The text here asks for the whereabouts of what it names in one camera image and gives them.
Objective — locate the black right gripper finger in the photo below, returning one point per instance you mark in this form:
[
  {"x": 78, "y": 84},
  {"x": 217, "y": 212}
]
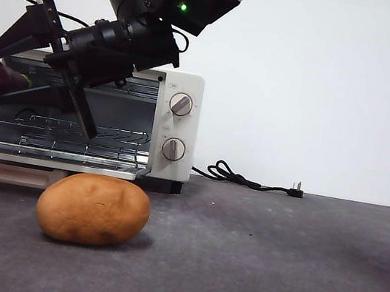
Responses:
[
  {"x": 22, "y": 34},
  {"x": 45, "y": 98}
]

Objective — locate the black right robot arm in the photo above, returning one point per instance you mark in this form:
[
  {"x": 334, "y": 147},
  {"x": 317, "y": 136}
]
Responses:
[{"x": 141, "y": 39}]

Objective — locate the round temperature oven knob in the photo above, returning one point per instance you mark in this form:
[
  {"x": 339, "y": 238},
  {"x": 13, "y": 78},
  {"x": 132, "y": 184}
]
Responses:
[{"x": 180, "y": 104}]

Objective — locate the white Toshiba toaster oven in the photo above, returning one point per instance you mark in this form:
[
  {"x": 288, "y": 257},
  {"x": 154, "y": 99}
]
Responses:
[{"x": 179, "y": 128}]

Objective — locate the round timer oven knob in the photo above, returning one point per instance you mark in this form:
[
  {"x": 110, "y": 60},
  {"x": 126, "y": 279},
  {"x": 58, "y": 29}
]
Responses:
[{"x": 173, "y": 149}]

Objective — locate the brown potato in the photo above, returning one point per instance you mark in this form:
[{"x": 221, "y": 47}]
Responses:
[{"x": 92, "y": 211}]

